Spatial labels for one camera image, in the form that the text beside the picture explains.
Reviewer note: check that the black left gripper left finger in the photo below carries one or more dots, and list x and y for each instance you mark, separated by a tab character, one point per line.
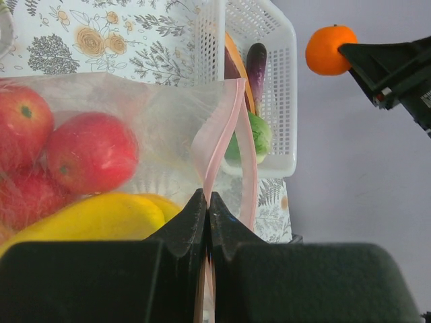
156	279

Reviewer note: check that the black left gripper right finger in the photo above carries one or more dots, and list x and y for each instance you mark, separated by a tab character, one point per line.
256	281

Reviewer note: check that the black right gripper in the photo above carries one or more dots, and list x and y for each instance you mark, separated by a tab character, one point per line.
392	74

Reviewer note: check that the orange fruit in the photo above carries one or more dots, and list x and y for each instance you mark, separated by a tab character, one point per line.
322	51

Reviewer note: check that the yellow banana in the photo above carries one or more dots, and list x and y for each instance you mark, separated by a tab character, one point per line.
109	216

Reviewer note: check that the purple eggplant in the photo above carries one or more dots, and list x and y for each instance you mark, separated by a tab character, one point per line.
256	61

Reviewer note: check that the clear zip top bag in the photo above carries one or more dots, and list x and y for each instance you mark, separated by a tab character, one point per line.
182	133

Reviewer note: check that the red apple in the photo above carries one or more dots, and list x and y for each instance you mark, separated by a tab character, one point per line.
29	195
92	152
26	123

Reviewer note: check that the white perforated plastic basket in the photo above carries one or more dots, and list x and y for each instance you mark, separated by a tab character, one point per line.
249	22

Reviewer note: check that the green lettuce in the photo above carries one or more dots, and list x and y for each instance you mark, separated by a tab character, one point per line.
262	141

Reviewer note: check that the red brown sweet potato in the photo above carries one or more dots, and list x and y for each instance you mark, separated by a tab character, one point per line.
234	68

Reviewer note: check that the floral patterned tablecloth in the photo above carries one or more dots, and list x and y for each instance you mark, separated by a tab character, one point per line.
144	41

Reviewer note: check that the leaf patterned square tray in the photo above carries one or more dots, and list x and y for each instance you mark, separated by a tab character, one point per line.
8	34

